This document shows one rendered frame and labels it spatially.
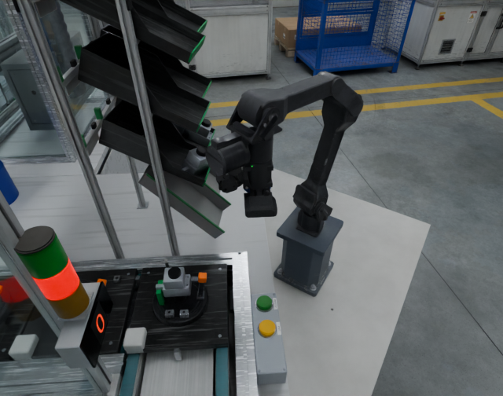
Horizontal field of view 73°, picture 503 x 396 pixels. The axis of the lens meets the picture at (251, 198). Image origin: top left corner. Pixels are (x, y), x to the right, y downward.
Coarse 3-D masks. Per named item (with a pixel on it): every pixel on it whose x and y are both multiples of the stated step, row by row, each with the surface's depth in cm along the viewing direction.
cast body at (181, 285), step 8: (168, 272) 81; (176, 272) 81; (184, 272) 83; (168, 280) 80; (176, 280) 80; (184, 280) 83; (160, 288) 84; (168, 288) 81; (176, 288) 81; (184, 288) 82; (168, 296) 83
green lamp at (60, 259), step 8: (56, 240) 46; (48, 248) 45; (56, 248) 46; (24, 256) 44; (32, 256) 44; (40, 256) 44; (48, 256) 45; (56, 256) 46; (64, 256) 48; (24, 264) 45; (32, 264) 45; (40, 264) 45; (48, 264) 46; (56, 264) 46; (64, 264) 48; (32, 272) 46; (40, 272) 46; (48, 272) 46; (56, 272) 47
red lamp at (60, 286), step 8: (64, 272) 48; (72, 272) 50; (40, 280) 47; (48, 280) 47; (56, 280) 48; (64, 280) 49; (72, 280) 50; (40, 288) 49; (48, 288) 48; (56, 288) 48; (64, 288) 49; (72, 288) 50; (48, 296) 49; (56, 296) 49; (64, 296) 50
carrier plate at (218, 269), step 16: (144, 272) 96; (160, 272) 96; (192, 272) 96; (208, 272) 96; (224, 272) 96; (144, 288) 92; (208, 288) 92; (224, 288) 92; (144, 304) 88; (208, 304) 88; (224, 304) 88; (144, 320) 85; (208, 320) 85; (224, 320) 85; (160, 336) 81; (176, 336) 81; (192, 336) 81; (208, 336) 81; (224, 336) 81; (144, 352) 80
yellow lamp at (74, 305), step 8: (80, 288) 52; (72, 296) 51; (80, 296) 52; (88, 296) 56; (56, 304) 50; (64, 304) 51; (72, 304) 52; (80, 304) 53; (88, 304) 55; (56, 312) 52; (64, 312) 52; (72, 312) 52; (80, 312) 53
